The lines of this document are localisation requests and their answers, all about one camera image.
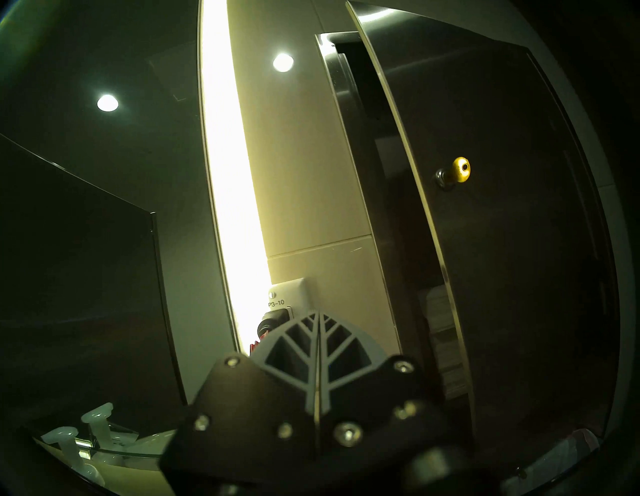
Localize white wall outlet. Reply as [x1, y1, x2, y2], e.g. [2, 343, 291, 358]
[265, 277, 321, 326]

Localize paper towels inside dispenser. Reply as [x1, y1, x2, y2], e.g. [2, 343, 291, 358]
[420, 285, 471, 401]

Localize vertical wall light strip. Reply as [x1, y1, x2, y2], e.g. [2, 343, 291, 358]
[197, 0, 273, 351]

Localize clear soap pump bottle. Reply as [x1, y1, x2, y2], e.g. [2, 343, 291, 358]
[40, 426, 106, 488]

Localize stainless recessed dispenser cabinet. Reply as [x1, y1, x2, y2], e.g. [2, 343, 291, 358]
[315, 31, 476, 406]

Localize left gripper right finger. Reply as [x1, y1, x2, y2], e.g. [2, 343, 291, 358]
[319, 312, 452, 457]

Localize framed wall mirror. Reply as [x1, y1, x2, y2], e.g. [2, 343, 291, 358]
[0, 0, 241, 471]

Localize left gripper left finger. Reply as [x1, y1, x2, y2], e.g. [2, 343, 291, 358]
[159, 312, 320, 484]

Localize stainless towel dispenser door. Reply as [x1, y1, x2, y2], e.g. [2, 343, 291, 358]
[346, 0, 621, 451]

